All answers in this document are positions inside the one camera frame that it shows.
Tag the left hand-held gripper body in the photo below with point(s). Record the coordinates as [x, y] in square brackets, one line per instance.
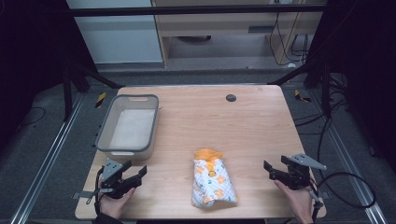
[112, 183]

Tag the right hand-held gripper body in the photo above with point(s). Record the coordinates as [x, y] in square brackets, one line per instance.
[297, 177]

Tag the grey plastic tray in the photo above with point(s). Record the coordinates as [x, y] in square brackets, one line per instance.
[130, 127]

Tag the orange patterned white cloth bundle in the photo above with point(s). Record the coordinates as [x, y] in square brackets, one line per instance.
[211, 180]

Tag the person's left hand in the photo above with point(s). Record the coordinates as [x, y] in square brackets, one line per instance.
[115, 205]

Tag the person's right hand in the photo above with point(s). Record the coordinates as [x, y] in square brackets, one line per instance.
[295, 202]

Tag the yellow black tape strip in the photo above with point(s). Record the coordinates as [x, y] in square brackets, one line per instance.
[100, 99]
[301, 96]

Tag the black metal stand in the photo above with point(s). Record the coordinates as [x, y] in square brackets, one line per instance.
[67, 93]
[325, 90]

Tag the dark round table grommet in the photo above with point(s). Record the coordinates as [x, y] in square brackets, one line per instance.
[231, 98]

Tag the white cabinet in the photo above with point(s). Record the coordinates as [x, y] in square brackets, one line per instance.
[118, 37]

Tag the light wooden desk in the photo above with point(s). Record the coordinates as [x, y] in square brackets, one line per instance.
[218, 26]

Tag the black horizontal bar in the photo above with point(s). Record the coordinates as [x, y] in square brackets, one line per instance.
[193, 11]

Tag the aluminium floor rail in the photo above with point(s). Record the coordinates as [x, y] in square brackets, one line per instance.
[46, 158]
[348, 161]

